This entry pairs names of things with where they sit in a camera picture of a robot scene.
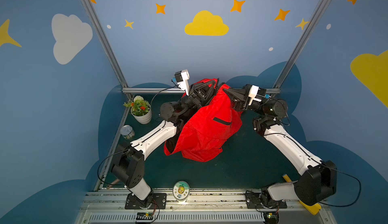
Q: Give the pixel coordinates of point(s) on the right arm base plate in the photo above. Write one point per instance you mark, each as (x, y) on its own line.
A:
(256, 200)

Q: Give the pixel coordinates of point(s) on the red zip jacket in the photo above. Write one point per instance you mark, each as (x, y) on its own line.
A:
(202, 137)

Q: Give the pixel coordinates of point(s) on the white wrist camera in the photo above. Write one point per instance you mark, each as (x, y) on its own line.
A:
(182, 79)
(256, 93)

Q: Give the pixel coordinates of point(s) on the aluminium frame post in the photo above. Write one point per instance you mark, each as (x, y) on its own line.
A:
(89, 8)
(307, 32)

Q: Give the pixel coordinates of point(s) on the aluminium frame right post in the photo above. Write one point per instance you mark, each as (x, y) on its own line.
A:
(307, 32)

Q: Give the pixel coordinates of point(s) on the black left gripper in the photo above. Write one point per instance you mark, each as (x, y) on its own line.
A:
(194, 91)

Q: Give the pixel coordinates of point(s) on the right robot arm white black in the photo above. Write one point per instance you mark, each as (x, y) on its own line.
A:
(318, 179)

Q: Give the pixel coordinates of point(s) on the right small circuit board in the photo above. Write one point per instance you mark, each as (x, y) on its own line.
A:
(271, 217)

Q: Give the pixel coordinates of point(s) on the left small circuit board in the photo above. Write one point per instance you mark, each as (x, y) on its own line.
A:
(144, 217)

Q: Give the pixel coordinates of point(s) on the round green white tape roll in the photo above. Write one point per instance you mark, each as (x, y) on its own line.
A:
(181, 191)

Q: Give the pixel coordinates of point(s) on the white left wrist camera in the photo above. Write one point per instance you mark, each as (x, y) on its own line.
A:
(182, 79)

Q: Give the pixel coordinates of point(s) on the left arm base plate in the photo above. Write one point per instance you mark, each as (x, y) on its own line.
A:
(153, 200)

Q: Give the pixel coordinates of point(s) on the aluminium frame back rail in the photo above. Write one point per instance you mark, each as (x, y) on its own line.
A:
(136, 91)

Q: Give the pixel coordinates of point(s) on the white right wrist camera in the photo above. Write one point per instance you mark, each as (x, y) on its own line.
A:
(256, 93)

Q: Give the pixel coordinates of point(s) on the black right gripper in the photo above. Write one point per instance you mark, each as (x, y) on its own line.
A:
(242, 95)

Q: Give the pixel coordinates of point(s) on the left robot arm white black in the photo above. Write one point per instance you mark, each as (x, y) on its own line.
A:
(128, 163)

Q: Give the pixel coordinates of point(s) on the potted plant white pot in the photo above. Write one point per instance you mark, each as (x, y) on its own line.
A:
(140, 109)

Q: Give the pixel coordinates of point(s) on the small metal tin can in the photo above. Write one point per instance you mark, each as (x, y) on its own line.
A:
(127, 132)

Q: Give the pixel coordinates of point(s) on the aluminium frame left post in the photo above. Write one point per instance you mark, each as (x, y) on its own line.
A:
(89, 8)

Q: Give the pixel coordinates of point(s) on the small circuit board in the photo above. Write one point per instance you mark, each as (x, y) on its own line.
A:
(144, 217)
(271, 217)

